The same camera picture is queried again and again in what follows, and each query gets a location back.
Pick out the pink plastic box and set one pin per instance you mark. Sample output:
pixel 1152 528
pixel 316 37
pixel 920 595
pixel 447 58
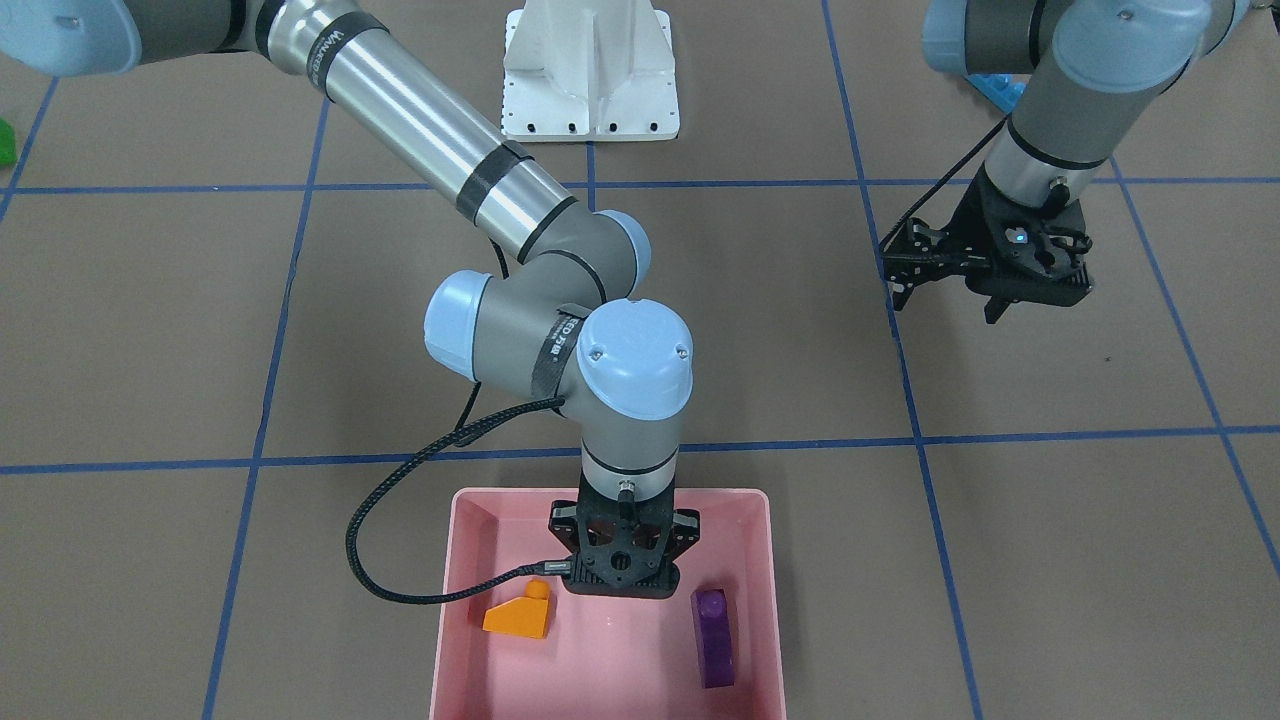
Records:
pixel 609 658

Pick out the long blue block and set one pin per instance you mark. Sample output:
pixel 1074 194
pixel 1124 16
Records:
pixel 1003 90

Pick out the green block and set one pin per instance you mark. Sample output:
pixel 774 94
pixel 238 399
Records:
pixel 8 144

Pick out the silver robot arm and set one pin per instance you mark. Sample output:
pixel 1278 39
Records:
pixel 563 332
pixel 1092 67

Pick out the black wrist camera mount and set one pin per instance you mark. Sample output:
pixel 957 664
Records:
pixel 915 254

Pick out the purple block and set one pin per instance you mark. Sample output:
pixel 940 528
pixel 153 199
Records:
pixel 713 632

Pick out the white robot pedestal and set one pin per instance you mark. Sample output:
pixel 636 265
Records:
pixel 589 71

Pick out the orange block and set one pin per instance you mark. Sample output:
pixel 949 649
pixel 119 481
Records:
pixel 525 616

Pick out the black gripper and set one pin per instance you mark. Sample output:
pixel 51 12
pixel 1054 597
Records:
pixel 972 226
pixel 687 536

